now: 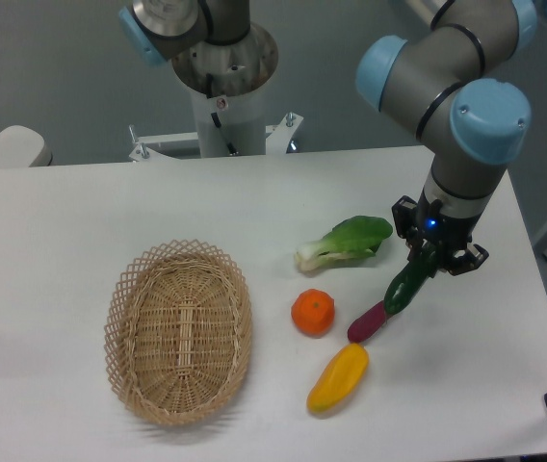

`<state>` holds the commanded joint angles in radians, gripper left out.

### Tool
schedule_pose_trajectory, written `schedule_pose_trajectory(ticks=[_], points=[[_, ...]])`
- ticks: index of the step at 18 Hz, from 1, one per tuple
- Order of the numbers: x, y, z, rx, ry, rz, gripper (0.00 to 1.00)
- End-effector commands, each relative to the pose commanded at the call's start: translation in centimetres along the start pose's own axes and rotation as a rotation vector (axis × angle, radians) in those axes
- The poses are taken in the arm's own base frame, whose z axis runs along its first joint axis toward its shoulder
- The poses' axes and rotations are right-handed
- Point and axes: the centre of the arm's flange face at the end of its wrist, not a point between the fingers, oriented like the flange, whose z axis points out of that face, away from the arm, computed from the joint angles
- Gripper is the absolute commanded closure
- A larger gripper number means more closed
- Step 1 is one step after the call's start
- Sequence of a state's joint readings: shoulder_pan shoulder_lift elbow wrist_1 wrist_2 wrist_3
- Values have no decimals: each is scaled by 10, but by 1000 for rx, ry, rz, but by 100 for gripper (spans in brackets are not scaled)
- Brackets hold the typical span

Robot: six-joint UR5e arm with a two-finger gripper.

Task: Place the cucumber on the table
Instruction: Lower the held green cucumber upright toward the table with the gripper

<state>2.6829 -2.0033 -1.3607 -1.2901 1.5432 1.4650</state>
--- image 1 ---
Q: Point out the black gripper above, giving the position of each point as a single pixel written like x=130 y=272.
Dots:
x=440 y=226

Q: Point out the dark green cucumber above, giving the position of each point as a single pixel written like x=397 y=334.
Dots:
x=409 y=281

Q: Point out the second grey robot arm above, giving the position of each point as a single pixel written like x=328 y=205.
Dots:
x=161 y=30

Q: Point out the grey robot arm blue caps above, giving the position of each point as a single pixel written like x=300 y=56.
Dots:
x=439 y=90

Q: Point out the green bok choy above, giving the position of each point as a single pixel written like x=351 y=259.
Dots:
x=355 y=238

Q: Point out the purple sweet potato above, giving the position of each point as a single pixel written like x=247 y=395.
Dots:
x=368 y=324

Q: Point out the orange tangerine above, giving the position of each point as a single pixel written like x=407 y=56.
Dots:
x=313 y=312

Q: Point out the yellow mango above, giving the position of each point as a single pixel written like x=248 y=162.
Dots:
x=339 y=378

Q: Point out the woven wicker basket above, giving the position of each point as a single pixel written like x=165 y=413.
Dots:
x=178 y=333

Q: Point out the white chair armrest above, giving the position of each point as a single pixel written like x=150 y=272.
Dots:
x=22 y=147

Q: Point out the white pedestal base frame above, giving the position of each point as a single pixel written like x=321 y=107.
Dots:
x=212 y=142

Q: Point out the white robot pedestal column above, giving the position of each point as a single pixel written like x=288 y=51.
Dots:
x=226 y=83

